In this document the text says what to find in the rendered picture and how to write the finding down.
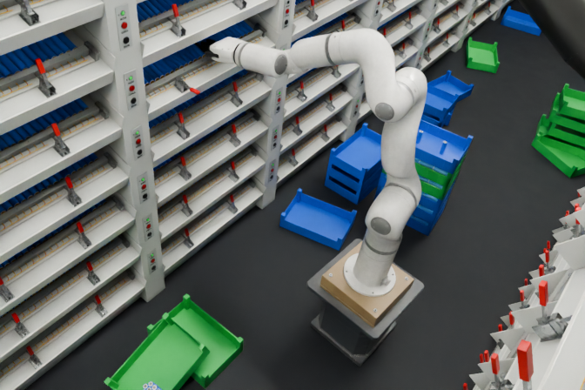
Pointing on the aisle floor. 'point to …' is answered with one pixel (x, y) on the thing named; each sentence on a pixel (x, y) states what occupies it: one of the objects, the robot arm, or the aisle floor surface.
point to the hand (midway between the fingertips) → (208, 45)
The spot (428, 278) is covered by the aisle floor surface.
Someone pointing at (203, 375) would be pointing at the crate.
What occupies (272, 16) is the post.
